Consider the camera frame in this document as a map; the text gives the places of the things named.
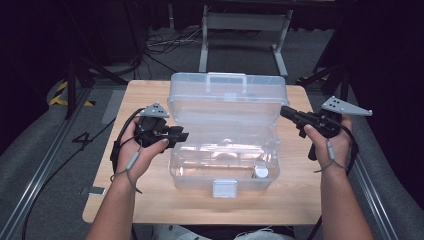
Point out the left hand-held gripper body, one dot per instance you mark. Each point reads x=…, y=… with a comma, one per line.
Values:
x=151, y=131

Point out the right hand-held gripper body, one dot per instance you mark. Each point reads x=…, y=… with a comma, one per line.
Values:
x=325, y=125

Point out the clear plastic storage box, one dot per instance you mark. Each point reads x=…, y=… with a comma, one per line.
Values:
x=186, y=90

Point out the clear plastic tray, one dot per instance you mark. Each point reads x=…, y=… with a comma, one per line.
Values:
x=226, y=130

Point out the white round disc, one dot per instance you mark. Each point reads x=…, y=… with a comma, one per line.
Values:
x=261, y=171

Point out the person's right hand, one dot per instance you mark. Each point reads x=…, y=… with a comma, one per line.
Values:
x=336, y=153

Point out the person's left hand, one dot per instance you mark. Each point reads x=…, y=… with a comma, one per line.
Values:
x=133, y=160

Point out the black tripod stand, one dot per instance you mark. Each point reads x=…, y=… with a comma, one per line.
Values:
x=70, y=86
x=343, y=83

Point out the grey floor plate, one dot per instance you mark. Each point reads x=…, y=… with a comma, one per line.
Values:
x=113, y=106

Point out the grey tape piece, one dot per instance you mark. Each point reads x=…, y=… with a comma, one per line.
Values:
x=93, y=191

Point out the thin metal pole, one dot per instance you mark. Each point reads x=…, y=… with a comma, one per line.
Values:
x=172, y=16

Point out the metal floor rail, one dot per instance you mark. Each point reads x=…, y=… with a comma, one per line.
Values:
x=373, y=200
x=33, y=186

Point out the grey metal desk frame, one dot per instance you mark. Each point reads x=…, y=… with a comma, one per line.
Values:
x=246, y=21

